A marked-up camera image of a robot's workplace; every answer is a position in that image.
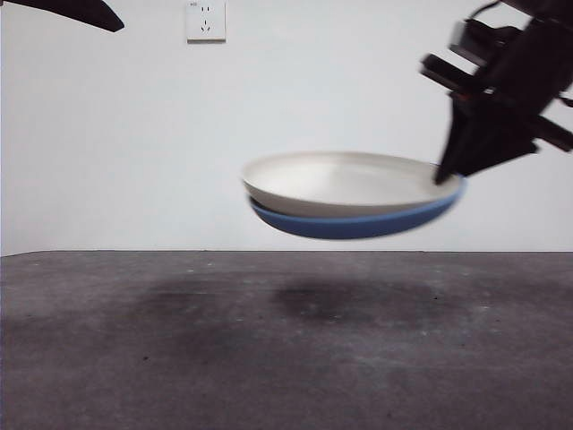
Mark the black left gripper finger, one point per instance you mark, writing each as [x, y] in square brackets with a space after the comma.
[80, 11]

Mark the blue round plate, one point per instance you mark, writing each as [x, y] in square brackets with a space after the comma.
[358, 226]

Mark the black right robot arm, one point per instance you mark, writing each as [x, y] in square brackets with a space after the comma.
[546, 6]

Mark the white round plate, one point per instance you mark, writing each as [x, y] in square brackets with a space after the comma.
[340, 183]

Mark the white wall socket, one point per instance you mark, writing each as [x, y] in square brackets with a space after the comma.
[206, 22]

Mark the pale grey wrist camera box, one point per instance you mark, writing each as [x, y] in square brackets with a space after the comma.
[459, 36]

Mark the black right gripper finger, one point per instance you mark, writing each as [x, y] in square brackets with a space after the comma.
[501, 143]
[454, 143]

